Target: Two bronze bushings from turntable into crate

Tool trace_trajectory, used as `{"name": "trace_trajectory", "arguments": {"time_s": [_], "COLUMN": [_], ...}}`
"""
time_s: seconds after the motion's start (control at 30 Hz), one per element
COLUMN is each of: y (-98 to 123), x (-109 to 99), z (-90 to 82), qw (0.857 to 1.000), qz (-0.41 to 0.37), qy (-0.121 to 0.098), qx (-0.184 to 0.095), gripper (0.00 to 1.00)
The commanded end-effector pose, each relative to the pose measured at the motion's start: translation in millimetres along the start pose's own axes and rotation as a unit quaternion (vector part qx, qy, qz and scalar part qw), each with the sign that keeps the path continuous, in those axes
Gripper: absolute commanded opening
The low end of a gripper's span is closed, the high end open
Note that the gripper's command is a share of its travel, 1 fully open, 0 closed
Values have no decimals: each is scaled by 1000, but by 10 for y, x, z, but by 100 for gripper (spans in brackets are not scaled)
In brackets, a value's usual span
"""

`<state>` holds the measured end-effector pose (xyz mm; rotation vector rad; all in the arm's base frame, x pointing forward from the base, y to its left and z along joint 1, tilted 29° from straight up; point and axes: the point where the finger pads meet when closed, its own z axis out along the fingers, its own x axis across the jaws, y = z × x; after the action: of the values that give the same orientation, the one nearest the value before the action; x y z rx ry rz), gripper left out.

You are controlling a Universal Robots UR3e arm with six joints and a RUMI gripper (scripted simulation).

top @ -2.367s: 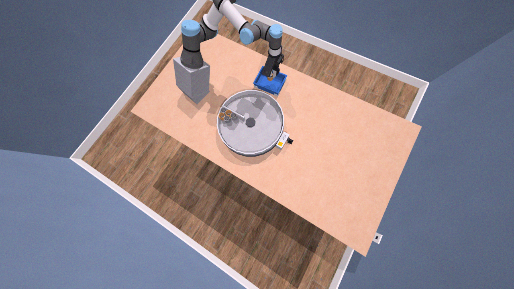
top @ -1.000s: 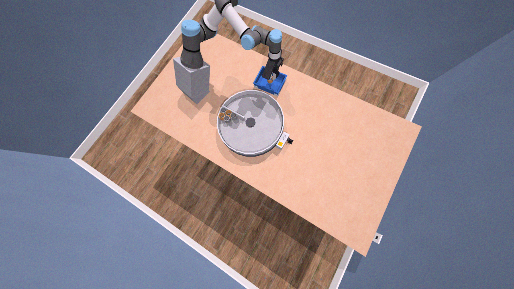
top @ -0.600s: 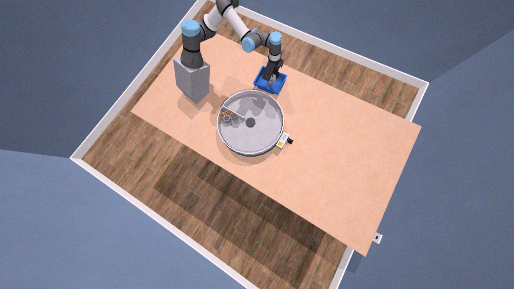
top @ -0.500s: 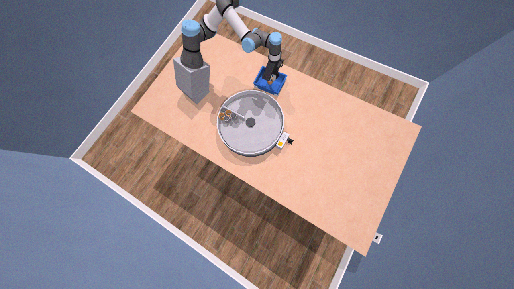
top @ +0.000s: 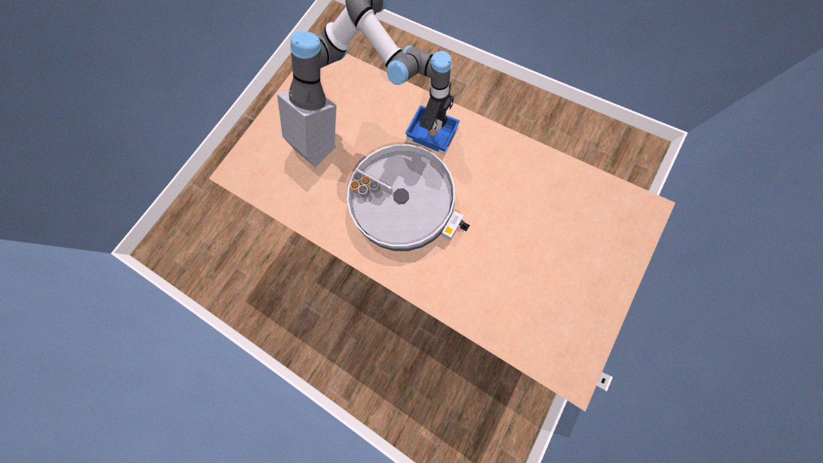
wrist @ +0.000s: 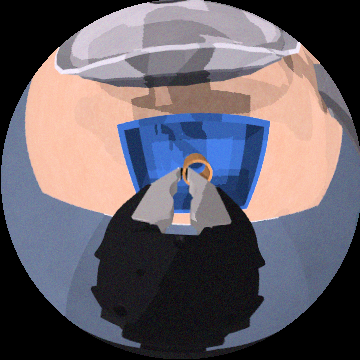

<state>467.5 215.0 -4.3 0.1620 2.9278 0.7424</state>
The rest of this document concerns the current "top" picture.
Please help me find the blue crate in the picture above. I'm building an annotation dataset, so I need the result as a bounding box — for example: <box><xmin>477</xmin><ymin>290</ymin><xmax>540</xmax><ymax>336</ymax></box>
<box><xmin>405</xmin><ymin>105</ymin><xmax>460</xmax><ymax>155</ymax></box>

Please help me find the grey round turntable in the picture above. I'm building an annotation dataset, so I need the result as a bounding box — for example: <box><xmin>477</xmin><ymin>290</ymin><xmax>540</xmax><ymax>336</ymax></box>
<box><xmin>347</xmin><ymin>144</ymin><xmax>470</xmax><ymax>251</ymax></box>

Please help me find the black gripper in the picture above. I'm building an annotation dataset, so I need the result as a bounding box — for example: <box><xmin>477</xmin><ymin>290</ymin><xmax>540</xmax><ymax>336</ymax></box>
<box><xmin>430</xmin><ymin>82</ymin><xmax>454</xmax><ymax>132</ymax></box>

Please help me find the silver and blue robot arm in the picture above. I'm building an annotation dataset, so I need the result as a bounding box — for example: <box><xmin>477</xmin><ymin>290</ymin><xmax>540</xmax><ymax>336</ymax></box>
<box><xmin>289</xmin><ymin>0</ymin><xmax>451</xmax><ymax>131</ymax></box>

